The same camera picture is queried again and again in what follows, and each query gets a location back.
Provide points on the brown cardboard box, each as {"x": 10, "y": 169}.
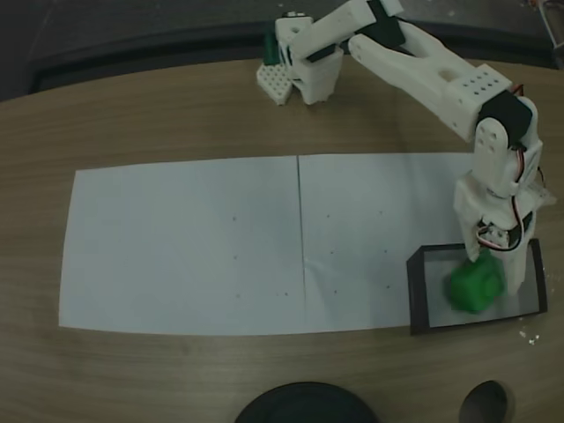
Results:
{"x": 418, "y": 299}

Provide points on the green cube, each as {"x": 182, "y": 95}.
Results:
{"x": 476, "y": 286}

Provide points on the black round-base stand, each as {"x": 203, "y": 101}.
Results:
{"x": 304, "y": 405}

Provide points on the green table clamp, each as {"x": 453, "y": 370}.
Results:
{"x": 271, "y": 50}

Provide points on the white paper sheet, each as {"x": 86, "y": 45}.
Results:
{"x": 185, "y": 247}
{"x": 361, "y": 247}

